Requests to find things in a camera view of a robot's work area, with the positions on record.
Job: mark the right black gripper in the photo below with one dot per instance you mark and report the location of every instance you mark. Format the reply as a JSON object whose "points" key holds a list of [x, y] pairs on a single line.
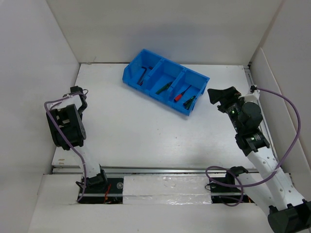
{"points": [[216, 95]]}

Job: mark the red-handled screwdriver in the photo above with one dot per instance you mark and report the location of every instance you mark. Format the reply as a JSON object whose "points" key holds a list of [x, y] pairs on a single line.
{"points": [[179, 96]]}

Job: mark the green-handled cutting pliers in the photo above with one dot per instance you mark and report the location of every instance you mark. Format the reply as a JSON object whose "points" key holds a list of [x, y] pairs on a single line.
{"points": [[164, 88]]}

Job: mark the large green-handled screwdriver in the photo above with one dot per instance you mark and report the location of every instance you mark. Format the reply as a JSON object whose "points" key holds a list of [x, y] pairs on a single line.
{"points": [[188, 105]]}

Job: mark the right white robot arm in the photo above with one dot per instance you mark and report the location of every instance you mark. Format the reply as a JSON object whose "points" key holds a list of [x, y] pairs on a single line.
{"points": [[286, 209]]}

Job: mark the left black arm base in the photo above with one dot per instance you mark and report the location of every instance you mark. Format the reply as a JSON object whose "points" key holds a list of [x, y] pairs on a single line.
{"points": [[110, 193]]}

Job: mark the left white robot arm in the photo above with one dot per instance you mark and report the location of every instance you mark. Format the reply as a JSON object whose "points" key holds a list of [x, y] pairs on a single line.
{"points": [[65, 123]]}

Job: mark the blue three-compartment plastic bin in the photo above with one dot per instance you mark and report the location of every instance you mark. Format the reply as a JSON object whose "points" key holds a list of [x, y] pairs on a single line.
{"points": [[163, 72]]}

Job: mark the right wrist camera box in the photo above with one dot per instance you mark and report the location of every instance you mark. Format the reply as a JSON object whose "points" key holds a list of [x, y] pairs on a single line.
{"points": [[252, 96]]}

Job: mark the aluminium side rail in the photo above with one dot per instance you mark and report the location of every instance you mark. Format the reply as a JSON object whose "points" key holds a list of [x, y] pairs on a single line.
{"points": [[249, 77]]}

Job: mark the aluminium front rail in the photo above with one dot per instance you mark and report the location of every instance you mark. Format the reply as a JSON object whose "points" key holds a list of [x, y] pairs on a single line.
{"points": [[131, 170]]}

